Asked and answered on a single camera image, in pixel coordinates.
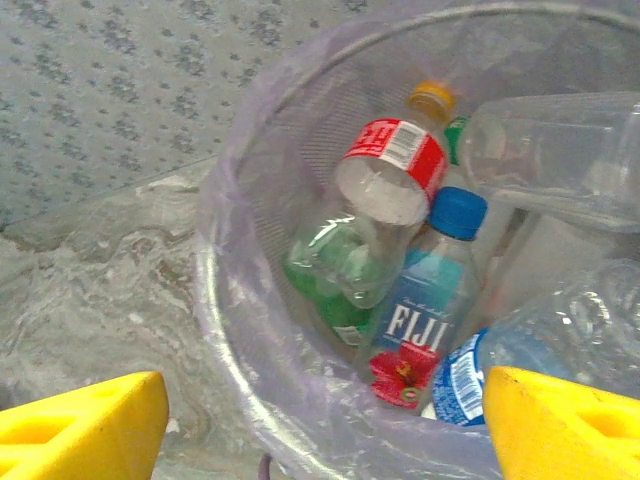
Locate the blue label bottle white cap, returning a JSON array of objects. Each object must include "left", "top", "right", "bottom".
[{"left": 419, "top": 259, "right": 640, "bottom": 429}]

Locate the Fiji bottle blue cap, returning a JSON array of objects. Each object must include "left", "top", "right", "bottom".
[{"left": 352, "top": 185, "right": 490, "bottom": 416}]

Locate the green bottle yellow cap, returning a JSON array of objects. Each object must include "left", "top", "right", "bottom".
[{"left": 282, "top": 79, "right": 474, "bottom": 349}]

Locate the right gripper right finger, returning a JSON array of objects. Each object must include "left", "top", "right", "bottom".
[{"left": 482, "top": 365, "right": 640, "bottom": 480}]

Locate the clear bottle red label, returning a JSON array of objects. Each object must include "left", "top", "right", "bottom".
[{"left": 333, "top": 117, "right": 451, "bottom": 226}]

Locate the mesh bin with purple bag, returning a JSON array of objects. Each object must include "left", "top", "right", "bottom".
[{"left": 192, "top": 0, "right": 640, "bottom": 480}]

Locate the clear bottle white cap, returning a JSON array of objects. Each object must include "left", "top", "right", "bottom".
[{"left": 459, "top": 91, "right": 640, "bottom": 234}]

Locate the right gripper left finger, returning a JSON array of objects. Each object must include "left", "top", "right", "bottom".
[{"left": 0, "top": 370, "right": 170, "bottom": 480}]

